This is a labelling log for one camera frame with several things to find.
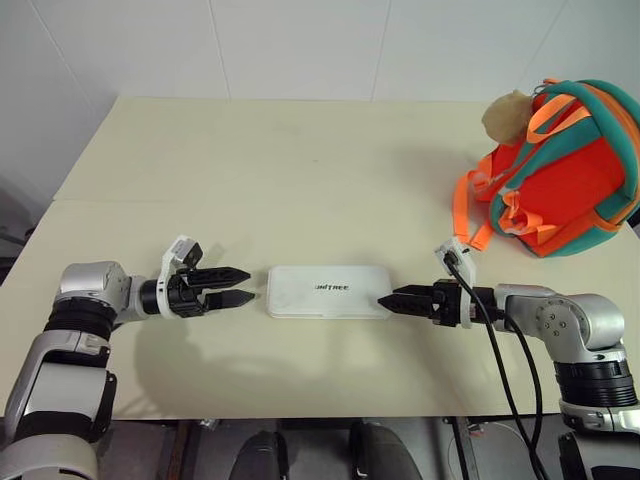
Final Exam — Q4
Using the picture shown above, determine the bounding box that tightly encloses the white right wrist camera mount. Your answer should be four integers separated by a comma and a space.
433, 237, 477, 330

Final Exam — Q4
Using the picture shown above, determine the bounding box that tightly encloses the thin white wire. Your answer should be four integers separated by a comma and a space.
447, 429, 516, 476

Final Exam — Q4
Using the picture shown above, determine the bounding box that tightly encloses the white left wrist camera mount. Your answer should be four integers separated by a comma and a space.
158, 233, 205, 319

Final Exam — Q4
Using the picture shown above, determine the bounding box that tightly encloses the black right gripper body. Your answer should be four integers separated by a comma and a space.
429, 279, 469, 329

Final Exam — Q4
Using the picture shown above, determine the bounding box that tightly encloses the metal table frame bar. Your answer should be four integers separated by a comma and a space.
164, 418, 222, 480

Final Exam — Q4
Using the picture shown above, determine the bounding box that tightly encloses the dark rounded shape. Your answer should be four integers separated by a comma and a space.
349, 421, 427, 480
231, 430, 290, 480

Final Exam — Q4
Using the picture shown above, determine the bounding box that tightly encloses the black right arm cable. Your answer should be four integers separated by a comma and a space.
492, 312, 546, 446
443, 252, 549, 480

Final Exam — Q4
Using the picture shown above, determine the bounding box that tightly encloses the orange and teal backpack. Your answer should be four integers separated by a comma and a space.
452, 77, 640, 260

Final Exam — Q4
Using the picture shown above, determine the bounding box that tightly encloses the beige plush toy pendant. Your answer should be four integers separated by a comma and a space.
480, 88, 537, 148

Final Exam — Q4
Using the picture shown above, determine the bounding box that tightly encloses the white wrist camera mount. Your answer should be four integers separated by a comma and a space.
433, 237, 477, 330
158, 233, 205, 319

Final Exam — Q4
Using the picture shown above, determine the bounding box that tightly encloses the white box with logo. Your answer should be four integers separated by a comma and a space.
265, 264, 395, 321

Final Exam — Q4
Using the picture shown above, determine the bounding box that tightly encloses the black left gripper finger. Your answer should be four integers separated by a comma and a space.
187, 266, 252, 289
204, 288, 258, 311

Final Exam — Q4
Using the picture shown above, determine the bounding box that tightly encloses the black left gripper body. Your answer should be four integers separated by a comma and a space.
167, 269, 209, 320

